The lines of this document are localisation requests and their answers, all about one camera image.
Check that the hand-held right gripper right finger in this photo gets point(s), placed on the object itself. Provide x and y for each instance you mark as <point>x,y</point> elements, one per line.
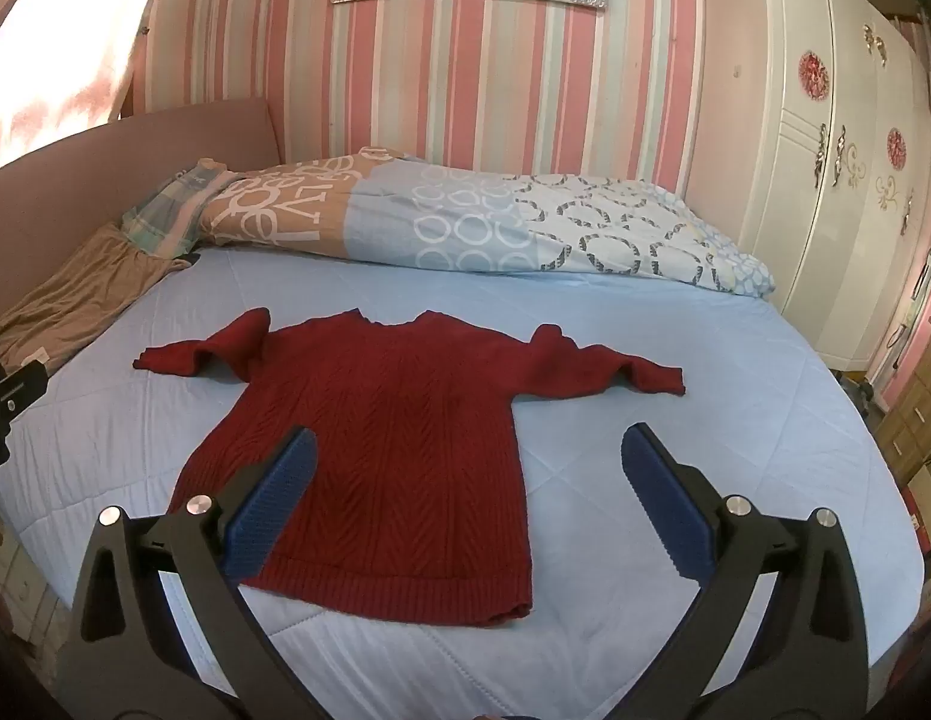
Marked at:
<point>664,495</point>

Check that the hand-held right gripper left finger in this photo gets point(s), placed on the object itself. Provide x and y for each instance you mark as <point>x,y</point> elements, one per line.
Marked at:
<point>274,495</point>

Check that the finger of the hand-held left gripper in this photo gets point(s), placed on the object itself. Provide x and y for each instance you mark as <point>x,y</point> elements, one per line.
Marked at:
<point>19,386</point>

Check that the red knit sweater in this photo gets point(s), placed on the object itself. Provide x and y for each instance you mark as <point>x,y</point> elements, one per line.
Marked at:
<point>390,427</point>

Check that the brown cloth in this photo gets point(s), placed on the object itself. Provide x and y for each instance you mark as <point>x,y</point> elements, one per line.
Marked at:
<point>75,292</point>

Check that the bed with light blue sheet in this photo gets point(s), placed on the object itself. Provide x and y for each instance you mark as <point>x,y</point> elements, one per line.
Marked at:
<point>698,360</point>

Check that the plaid pillow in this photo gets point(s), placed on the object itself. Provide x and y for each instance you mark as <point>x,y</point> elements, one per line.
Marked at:
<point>165,217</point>

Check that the pink headboard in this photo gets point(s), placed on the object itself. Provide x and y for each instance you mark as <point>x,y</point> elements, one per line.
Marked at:
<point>97,157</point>

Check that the wooden drawer cabinet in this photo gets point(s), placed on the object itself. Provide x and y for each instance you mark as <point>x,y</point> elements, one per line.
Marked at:
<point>915,405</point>

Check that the pink curtain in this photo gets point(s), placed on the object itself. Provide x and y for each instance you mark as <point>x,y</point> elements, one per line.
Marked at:
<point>60,67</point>

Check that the patterned blue and tan duvet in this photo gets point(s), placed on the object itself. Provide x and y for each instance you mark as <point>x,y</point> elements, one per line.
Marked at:
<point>450,217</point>

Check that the white wardrobe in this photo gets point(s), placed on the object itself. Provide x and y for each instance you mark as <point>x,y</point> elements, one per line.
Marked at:
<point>803,165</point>

